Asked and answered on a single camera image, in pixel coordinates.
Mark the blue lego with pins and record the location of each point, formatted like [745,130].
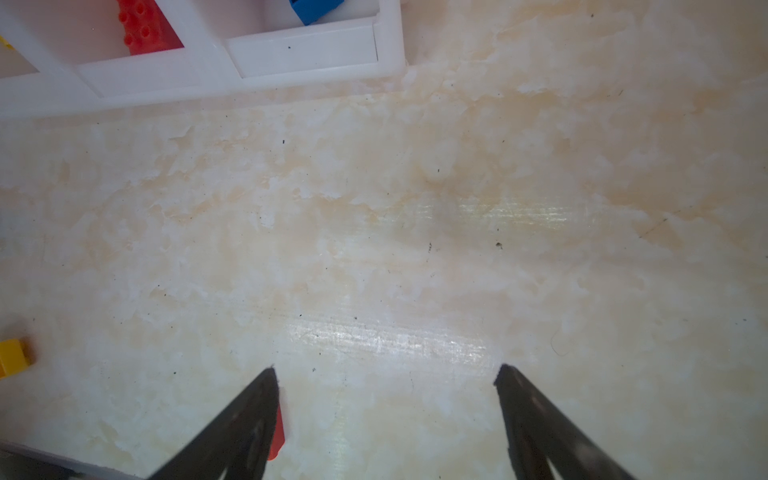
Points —
[310,11]

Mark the red small lego bottom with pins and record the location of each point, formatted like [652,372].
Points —
[278,438]

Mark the white three-compartment bin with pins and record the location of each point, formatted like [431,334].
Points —
[69,56]

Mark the yellow double lego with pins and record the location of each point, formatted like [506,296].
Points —
[13,357]

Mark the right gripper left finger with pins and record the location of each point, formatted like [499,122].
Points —
[236,444]

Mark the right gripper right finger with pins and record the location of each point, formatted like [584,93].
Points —
[542,441]

